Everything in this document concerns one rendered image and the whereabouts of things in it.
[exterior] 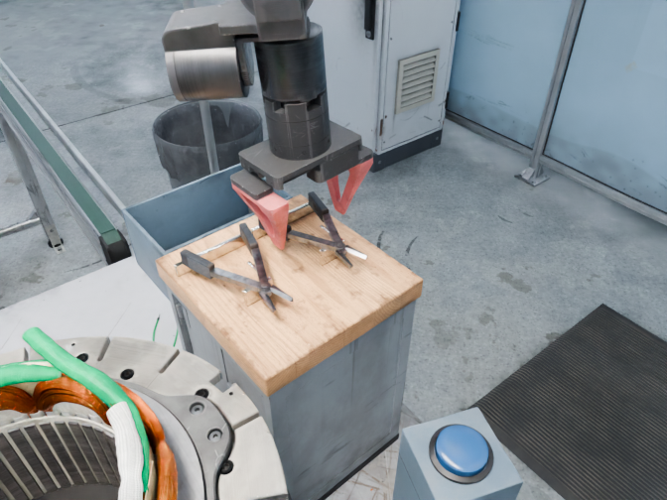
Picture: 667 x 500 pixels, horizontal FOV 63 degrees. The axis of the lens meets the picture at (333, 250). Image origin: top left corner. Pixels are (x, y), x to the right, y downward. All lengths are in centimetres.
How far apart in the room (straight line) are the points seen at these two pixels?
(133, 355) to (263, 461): 14
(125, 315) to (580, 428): 134
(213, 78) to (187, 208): 28
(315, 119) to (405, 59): 212
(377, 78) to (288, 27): 212
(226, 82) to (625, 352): 180
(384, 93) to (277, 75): 213
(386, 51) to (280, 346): 212
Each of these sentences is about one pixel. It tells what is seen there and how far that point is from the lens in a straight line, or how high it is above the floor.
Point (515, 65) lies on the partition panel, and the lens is 278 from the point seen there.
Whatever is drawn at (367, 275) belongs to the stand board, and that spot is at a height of 107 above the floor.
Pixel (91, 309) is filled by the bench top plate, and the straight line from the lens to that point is 99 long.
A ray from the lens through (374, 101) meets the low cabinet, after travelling 258.
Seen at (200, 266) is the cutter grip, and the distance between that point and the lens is 53.
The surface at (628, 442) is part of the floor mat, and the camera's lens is 186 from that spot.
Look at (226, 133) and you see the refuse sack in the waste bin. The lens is 222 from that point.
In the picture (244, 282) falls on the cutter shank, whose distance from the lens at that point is 51.
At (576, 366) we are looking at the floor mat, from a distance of 197.
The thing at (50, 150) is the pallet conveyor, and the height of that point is 76.
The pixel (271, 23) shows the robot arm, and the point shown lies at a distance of 43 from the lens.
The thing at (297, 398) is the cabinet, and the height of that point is 101.
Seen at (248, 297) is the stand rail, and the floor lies 108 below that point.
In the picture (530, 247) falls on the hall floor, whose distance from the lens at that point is 241.
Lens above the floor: 143
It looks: 39 degrees down
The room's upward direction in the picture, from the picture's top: straight up
